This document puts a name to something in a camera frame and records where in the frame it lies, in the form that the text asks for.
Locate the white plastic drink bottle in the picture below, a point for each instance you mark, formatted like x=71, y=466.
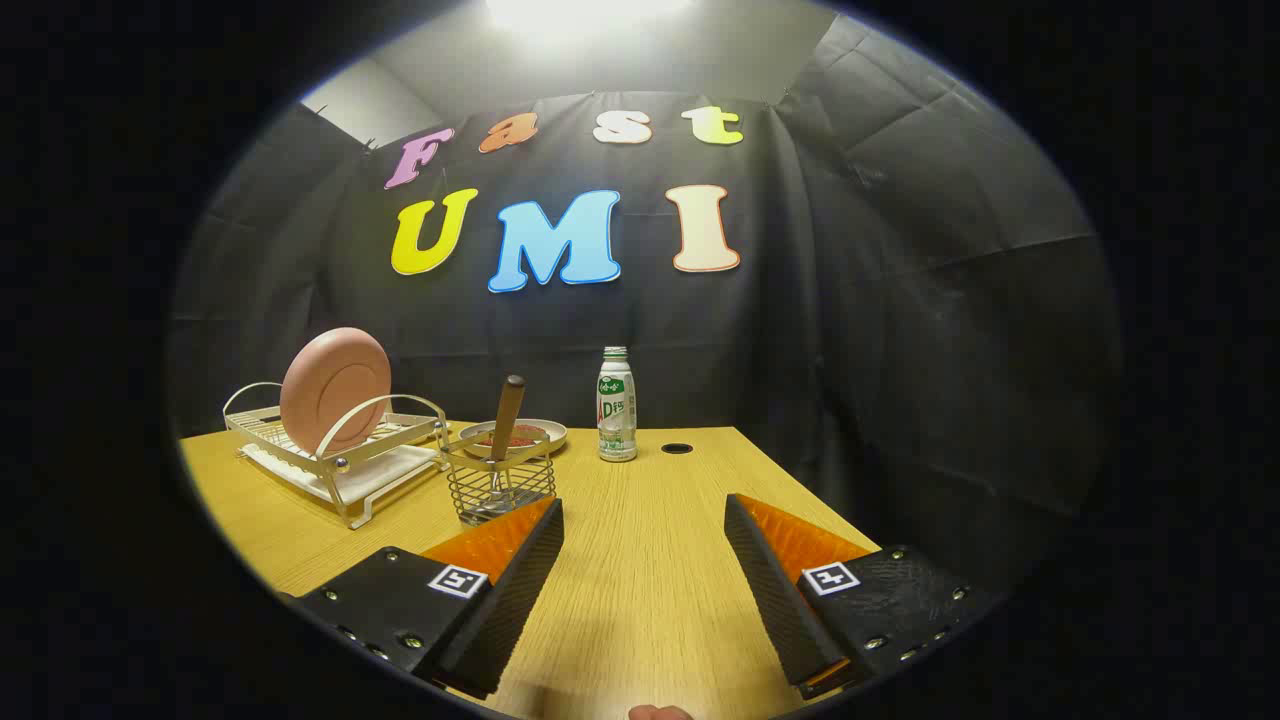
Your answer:
x=617, y=410

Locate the red meat piece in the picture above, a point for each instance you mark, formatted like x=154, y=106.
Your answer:
x=522, y=438

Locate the beige plate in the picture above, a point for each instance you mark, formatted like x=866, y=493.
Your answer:
x=550, y=436

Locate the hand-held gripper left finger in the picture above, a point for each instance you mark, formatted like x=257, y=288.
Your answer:
x=510, y=600

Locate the pink plate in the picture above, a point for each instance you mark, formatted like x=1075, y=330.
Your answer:
x=335, y=390

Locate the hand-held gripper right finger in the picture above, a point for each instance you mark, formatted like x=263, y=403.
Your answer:
x=780, y=600

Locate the black backdrop cloth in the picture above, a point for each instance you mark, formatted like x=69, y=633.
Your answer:
x=900, y=350

